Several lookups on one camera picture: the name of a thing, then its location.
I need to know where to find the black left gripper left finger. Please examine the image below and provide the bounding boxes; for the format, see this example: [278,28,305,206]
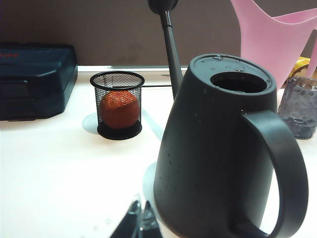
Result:
[115,193,142,238]

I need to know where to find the orange ball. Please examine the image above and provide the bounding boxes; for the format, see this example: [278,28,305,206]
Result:
[100,91,139,130]

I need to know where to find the yellow chips bag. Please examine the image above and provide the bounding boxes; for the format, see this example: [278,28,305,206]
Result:
[289,56,313,78]

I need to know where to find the textured clear glass cup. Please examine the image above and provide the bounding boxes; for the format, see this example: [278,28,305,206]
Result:
[276,76,317,139]

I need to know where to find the black plastic watering can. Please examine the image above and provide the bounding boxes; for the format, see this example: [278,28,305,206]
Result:
[148,0,310,238]

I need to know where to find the black plastic case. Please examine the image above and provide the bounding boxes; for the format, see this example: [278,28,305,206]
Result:
[0,44,79,121]

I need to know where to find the brown desk partition board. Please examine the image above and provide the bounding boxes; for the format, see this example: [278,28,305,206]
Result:
[0,0,317,69]

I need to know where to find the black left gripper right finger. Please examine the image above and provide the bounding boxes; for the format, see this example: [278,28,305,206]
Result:
[138,200,160,238]

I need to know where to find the pink plastic watering can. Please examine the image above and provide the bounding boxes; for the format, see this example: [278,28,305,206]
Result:
[230,0,317,92]

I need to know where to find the black mesh pen holder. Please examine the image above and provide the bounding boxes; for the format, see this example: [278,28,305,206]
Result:
[89,71,146,139]

